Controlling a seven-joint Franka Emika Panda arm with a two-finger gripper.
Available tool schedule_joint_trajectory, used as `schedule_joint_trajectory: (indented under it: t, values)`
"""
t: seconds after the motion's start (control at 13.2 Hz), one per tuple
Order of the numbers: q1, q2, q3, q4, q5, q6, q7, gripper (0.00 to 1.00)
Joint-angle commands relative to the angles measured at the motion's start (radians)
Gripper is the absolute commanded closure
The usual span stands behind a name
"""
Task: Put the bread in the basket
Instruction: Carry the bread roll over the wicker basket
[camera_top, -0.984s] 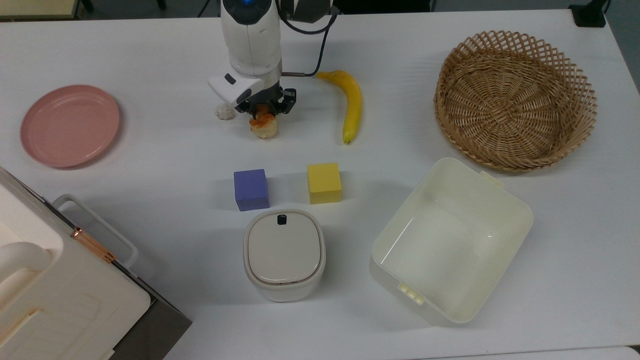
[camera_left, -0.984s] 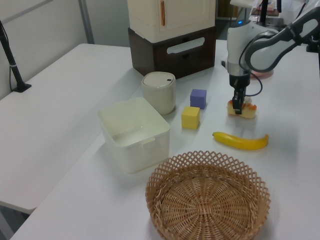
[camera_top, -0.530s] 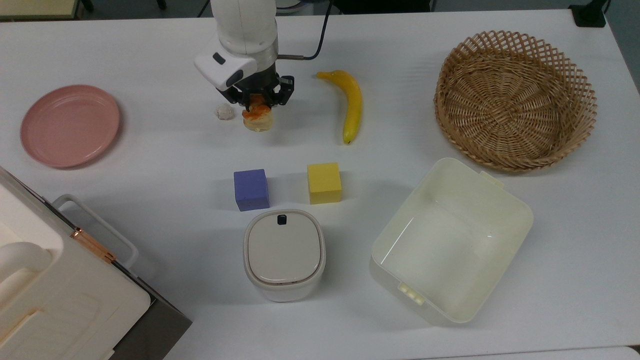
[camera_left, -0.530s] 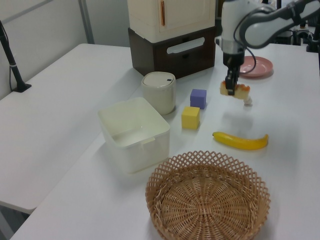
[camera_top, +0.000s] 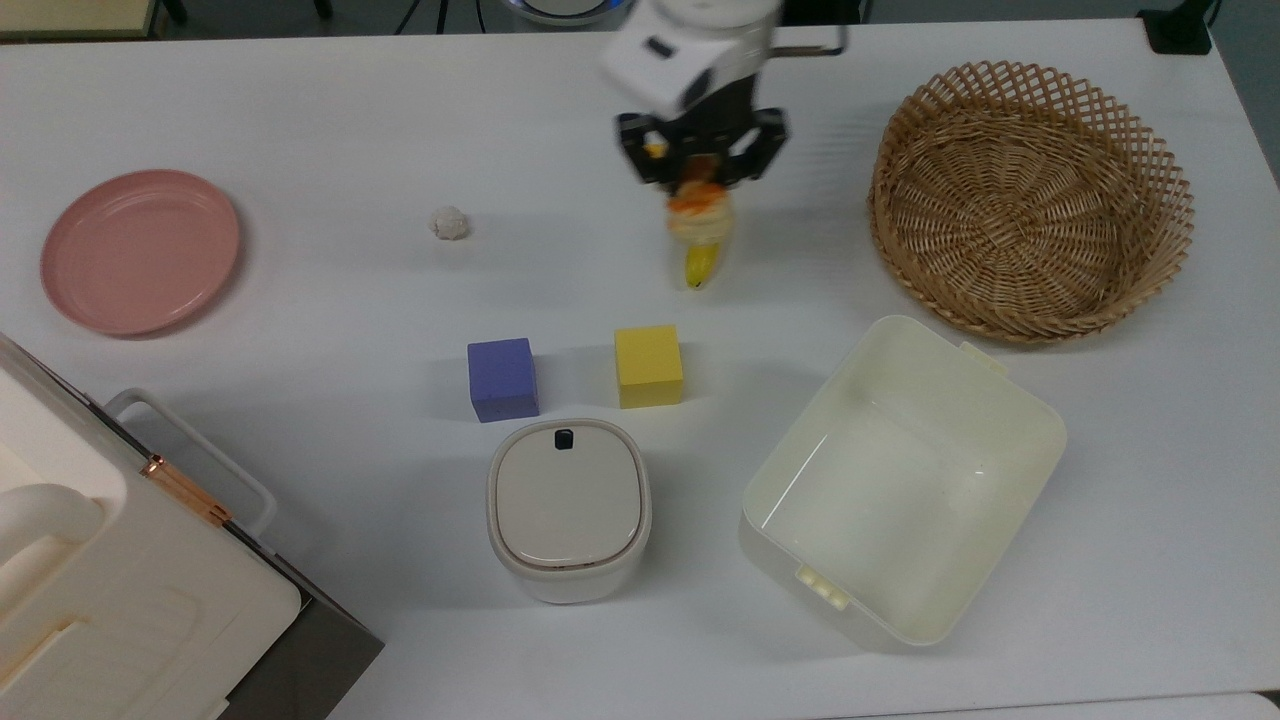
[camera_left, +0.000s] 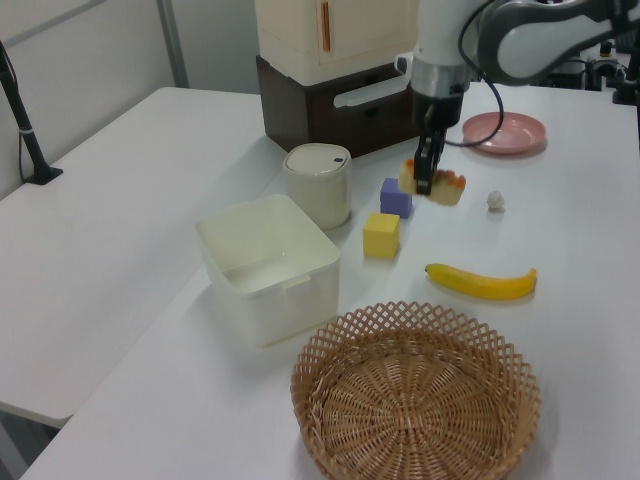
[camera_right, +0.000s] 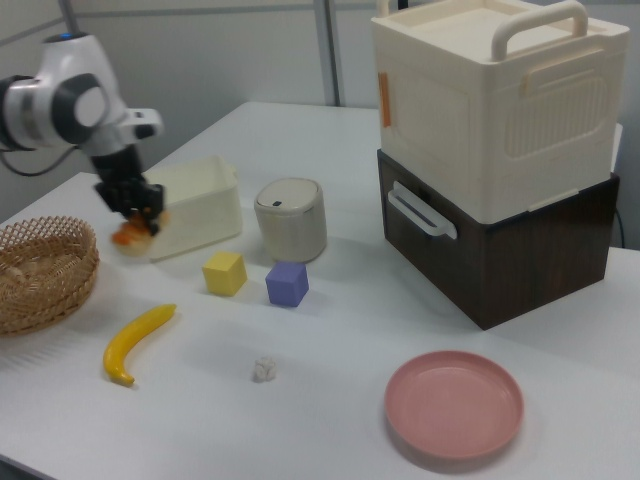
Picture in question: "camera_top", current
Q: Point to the white lidded bin, black button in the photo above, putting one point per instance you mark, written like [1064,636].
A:
[568,506]

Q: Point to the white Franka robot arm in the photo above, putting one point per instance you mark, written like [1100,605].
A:
[715,12]

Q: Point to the white boxy appliance, dark base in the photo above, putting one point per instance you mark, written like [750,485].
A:
[130,600]

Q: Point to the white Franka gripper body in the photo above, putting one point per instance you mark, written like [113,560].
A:
[670,70]

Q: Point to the round woven wicker basket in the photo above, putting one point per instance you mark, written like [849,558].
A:
[1030,203]

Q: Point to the light wooden side table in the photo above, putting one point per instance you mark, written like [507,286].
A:
[70,15]

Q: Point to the black table clamp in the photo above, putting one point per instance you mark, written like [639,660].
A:
[1178,28]

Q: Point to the yellow toy banana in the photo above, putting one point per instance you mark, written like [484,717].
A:
[702,265]

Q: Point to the small crumpled white ball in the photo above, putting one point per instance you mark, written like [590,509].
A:
[450,223]

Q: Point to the purple foam cube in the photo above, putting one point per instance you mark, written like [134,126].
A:
[502,379]

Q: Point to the dark chair leg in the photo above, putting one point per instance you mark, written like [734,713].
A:
[175,10]
[323,8]

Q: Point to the yellow foam cube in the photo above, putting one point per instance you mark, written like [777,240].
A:
[648,366]

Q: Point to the braided bread with orange glaze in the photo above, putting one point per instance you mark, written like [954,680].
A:
[700,212]

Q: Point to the pink round plate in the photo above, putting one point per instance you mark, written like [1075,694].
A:
[140,251]

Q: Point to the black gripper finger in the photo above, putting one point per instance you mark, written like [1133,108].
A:
[645,165]
[762,145]

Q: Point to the copper latch on appliance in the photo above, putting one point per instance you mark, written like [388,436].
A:
[185,490]

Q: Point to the cream rectangular plastic tub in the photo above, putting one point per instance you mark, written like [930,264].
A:
[900,490]

